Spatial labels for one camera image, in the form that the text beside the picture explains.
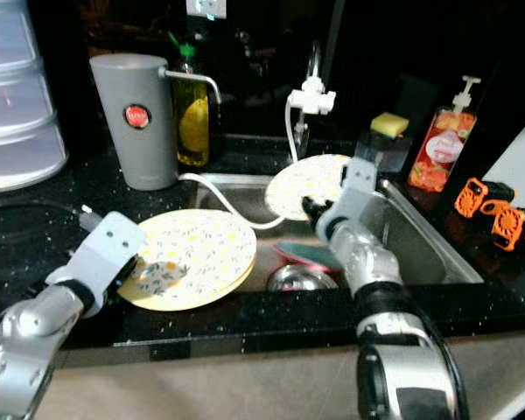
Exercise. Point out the cream floral plate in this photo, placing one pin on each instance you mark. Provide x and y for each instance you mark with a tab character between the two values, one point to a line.
306	179
201	249

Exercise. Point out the teal plate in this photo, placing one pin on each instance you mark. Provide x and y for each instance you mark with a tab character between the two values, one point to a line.
306	254

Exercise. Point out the stainless steel bowl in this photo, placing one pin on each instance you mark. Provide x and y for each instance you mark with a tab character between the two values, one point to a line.
297	280

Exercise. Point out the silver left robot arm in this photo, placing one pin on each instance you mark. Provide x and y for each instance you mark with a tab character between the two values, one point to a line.
26	346

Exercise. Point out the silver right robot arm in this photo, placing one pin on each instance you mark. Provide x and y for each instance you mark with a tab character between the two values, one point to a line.
394	332

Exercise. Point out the clear plastic sponge holder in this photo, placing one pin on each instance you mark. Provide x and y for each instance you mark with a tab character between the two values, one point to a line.
381	150

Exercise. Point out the stainless steel sink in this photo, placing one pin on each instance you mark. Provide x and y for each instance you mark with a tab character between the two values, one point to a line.
429	249

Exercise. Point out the yellow sponge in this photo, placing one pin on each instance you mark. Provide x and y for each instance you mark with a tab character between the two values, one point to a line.
388	124

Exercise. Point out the white faucet diverter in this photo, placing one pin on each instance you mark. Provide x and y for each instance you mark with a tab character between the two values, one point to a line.
313	98

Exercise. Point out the grey water filter canister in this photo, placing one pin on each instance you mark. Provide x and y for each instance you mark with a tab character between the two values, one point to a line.
136	153

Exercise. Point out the peach hand soap pump bottle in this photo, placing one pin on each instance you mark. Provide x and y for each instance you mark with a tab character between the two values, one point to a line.
437	149

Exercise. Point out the yellow dish soap bottle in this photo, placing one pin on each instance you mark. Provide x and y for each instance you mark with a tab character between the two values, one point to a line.
192	127

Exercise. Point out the chrome sink faucet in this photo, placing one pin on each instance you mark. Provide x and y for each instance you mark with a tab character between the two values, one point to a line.
313	58

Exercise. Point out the orange and black tool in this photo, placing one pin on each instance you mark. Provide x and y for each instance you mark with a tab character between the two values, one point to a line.
507	223

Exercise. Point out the white tiered plastic food cover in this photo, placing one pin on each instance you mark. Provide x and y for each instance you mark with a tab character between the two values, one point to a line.
22	114

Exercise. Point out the white board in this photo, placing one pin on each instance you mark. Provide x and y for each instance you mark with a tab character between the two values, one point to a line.
516	166

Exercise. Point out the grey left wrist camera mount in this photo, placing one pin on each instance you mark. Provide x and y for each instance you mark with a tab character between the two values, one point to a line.
105	254

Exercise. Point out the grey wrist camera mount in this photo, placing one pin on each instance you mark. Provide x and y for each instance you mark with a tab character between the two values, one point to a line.
357	185
105	254

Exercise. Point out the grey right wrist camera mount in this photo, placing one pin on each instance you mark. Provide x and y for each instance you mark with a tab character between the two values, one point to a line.
357	185

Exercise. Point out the white wall socket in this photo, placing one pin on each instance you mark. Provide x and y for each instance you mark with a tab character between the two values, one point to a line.
206	8

